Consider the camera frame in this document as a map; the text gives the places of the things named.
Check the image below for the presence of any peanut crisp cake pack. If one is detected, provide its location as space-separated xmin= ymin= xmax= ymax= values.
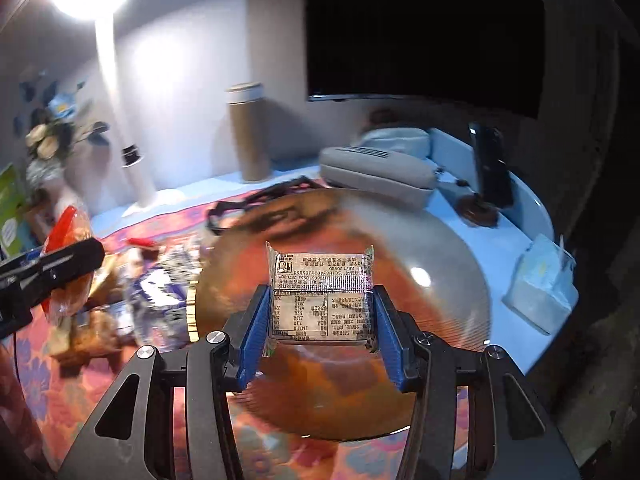
xmin=48 ymin=309 xmax=120 ymax=367

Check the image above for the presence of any purple white chips bag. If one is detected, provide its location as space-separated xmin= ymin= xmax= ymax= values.
xmin=125 ymin=245 xmax=202 ymax=353

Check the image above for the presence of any green white biscuit pack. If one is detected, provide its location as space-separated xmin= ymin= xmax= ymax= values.
xmin=264 ymin=245 xmax=378 ymax=356

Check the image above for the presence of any green cover book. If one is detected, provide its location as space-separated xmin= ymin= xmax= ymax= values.
xmin=0 ymin=164 xmax=25 ymax=258

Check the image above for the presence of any white ribbed vase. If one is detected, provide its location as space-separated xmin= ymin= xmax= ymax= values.
xmin=26 ymin=158 xmax=88 ymax=221

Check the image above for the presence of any brown round tray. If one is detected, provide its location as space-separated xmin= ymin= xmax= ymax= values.
xmin=186 ymin=187 xmax=493 ymax=442

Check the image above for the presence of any floral woven table mat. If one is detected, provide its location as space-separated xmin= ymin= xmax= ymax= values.
xmin=10 ymin=202 xmax=489 ymax=479

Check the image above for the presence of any red sausage stick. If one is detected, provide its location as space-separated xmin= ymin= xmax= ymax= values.
xmin=126 ymin=236 xmax=158 ymax=250

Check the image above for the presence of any tissue pack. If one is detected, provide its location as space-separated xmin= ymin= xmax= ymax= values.
xmin=502 ymin=234 xmax=579 ymax=335

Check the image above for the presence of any gold thermos bottle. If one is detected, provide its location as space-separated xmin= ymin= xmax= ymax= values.
xmin=226 ymin=81 xmax=271 ymax=182

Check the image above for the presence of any grey pouch case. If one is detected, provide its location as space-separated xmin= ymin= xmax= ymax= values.
xmin=319 ymin=127 xmax=438 ymax=209

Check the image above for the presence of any white desk lamp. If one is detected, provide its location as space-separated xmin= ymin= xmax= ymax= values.
xmin=49 ymin=0 xmax=156 ymax=209

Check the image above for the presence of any black monitor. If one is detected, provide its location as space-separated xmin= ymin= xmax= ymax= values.
xmin=305 ymin=0 xmax=546 ymax=118

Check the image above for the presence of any black plastic frame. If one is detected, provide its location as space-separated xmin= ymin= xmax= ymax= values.
xmin=206 ymin=176 xmax=326 ymax=235

